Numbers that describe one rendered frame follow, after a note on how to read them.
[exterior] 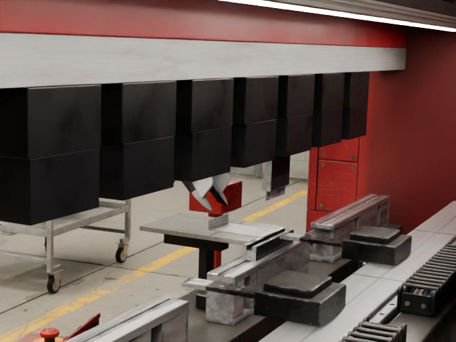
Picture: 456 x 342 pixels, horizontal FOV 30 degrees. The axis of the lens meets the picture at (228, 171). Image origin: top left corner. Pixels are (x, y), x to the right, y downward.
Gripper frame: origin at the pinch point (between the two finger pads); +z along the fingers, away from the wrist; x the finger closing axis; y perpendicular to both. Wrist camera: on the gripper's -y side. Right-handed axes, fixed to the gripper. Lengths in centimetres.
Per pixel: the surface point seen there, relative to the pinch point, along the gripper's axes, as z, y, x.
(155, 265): -50, -228, 272
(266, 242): 14.4, 9.8, -6.6
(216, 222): 3.7, -1.2, -1.3
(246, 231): 9.2, 3.9, -0.9
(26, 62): -9, 40, -84
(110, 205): -99, -233, 272
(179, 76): -9, 37, -48
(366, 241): 25.5, 26.7, -3.0
